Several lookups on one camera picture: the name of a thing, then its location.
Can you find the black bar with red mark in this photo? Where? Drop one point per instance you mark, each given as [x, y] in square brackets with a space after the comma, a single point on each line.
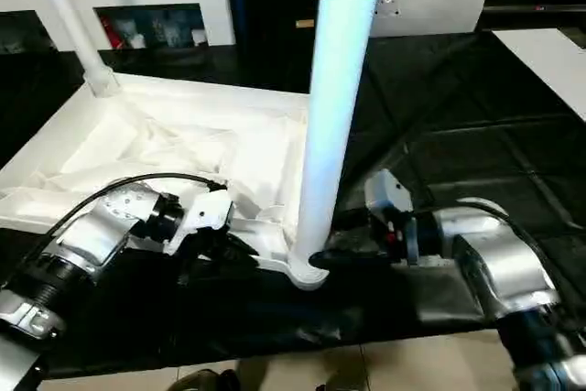
[540, 8]

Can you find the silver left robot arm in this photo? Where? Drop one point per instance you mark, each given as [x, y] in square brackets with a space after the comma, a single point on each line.
[91, 235]

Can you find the red bottle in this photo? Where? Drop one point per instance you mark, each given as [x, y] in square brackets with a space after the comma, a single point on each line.
[107, 31]

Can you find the white plastic table top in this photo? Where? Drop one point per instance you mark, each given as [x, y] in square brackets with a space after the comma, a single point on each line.
[183, 111]

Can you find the white plastic table leg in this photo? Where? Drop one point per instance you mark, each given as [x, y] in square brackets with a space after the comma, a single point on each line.
[68, 11]
[334, 89]

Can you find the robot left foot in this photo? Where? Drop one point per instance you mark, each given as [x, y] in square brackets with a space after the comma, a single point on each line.
[203, 382]

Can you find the black work mat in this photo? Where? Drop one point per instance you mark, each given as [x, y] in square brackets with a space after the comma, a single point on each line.
[458, 134]

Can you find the small white jar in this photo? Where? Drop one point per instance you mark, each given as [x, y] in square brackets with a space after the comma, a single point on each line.
[172, 35]
[198, 37]
[137, 40]

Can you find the white flat board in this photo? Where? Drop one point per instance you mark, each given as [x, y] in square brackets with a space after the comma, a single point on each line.
[549, 61]

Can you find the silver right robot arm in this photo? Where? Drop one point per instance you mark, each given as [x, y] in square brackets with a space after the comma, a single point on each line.
[503, 263]

